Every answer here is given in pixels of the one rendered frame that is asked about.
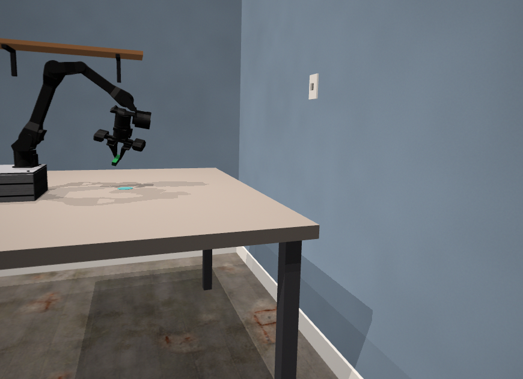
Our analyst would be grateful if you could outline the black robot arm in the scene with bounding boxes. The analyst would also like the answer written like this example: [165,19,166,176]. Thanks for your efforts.
[11,60,151,168]

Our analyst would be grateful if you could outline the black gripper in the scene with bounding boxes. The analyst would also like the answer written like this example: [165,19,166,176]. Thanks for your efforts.
[93,124,146,160]

